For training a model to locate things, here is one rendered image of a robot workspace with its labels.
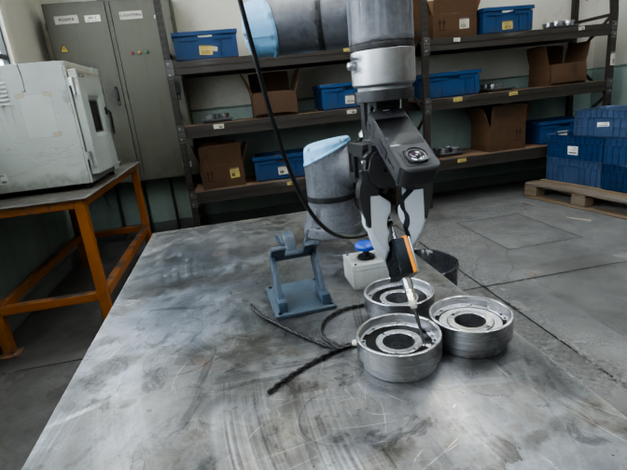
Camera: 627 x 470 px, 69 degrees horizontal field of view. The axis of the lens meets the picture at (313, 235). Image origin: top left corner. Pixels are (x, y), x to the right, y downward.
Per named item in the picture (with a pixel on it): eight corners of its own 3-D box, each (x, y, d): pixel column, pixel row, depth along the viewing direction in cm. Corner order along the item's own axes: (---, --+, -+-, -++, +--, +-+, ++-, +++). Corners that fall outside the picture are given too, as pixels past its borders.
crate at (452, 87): (460, 94, 454) (460, 71, 448) (480, 93, 418) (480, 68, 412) (411, 100, 446) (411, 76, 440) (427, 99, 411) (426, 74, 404)
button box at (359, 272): (393, 283, 81) (391, 258, 79) (355, 290, 79) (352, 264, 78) (378, 269, 88) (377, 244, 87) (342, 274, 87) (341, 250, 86)
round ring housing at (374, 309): (374, 297, 76) (372, 275, 75) (438, 302, 72) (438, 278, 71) (357, 328, 67) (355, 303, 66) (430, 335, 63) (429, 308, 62)
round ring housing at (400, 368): (447, 344, 60) (447, 316, 59) (436, 393, 51) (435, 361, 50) (370, 336, 64) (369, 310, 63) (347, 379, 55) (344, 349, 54)
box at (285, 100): (306, 113, 390) (301, 65, 379) (246, 119, 382) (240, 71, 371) (299, 112, 430) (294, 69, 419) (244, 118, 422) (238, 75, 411)
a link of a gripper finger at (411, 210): (411, 241, 65) (402, 178, 62) (432, 254, 59) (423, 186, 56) (392, 247, 64) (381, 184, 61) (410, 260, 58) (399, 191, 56)
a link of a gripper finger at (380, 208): (373, 250, 63) (376, 185, 61) (390, 264, 58) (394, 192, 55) (352, 252, 63) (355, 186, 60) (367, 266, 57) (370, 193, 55)
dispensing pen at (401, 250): (420, 345, 53) (382, 213, 58) (408, 348, 57) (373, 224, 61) (437, 341, 53) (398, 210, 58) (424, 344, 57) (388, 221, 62)
